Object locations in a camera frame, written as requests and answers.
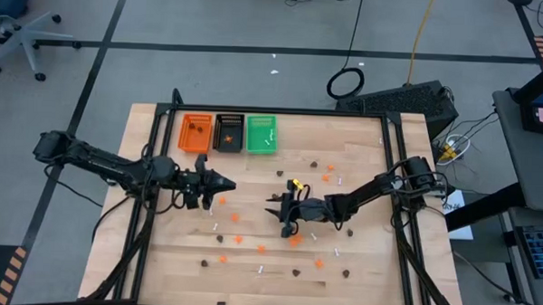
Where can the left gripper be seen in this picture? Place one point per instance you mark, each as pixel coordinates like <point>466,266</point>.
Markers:
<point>200,181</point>

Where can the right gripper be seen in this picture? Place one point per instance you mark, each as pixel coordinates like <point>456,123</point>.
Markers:
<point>290,207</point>

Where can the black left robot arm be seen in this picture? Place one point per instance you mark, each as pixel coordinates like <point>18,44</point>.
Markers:
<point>108,162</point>

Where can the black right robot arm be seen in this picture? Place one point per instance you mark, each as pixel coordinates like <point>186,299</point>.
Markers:
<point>370,190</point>

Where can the yellow tag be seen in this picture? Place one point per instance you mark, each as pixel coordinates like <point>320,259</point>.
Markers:
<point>299,185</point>

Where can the orange plastic basket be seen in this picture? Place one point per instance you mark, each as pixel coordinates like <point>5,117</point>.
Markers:
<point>195,141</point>

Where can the black plastic basket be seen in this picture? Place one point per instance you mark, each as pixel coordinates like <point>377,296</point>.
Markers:
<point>222,123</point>

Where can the green plastic basket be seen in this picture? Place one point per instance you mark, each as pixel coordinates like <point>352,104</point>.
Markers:
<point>256,129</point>

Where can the black computer tower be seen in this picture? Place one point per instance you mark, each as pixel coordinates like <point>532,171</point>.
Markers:
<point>400,100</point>

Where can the power strip with plugs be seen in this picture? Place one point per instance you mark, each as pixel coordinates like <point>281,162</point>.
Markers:
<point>448,153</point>

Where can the white paper sheet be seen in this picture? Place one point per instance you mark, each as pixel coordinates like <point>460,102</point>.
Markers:
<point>459,222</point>

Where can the grey office chair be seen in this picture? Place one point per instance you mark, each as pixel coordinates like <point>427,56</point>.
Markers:
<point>24,37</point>

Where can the grey desk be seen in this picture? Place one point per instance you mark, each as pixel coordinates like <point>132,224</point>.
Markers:
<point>525,157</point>

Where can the backlit computer keyboard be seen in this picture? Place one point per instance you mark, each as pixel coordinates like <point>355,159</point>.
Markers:
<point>542,250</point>

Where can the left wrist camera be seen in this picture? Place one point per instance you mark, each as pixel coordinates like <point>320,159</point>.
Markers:
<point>188,180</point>

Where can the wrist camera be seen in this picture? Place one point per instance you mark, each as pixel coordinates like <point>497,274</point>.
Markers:
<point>188,180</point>
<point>312,210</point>

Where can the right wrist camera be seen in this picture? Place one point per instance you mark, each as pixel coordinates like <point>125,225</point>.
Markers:
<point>312,210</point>

